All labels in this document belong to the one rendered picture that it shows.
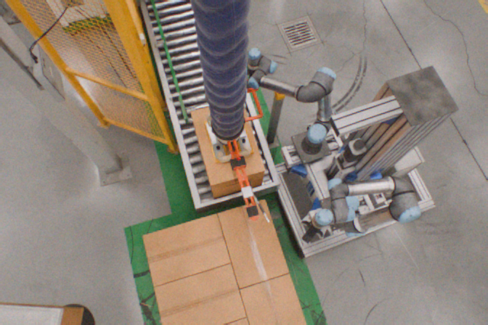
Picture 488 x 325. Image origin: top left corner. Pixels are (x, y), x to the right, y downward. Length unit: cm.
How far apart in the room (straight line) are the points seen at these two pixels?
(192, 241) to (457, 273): 238
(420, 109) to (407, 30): 303
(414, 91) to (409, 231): 219
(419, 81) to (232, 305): 199
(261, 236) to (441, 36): 310
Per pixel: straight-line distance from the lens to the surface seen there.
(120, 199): 388
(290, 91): 235
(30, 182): 424
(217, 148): 281
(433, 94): 202
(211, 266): 309
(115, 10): 220
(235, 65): 188
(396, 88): 197
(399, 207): 222
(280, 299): 309
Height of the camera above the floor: 362
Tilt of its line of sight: 71 degrees down
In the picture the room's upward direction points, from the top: 3 degrees clockwise
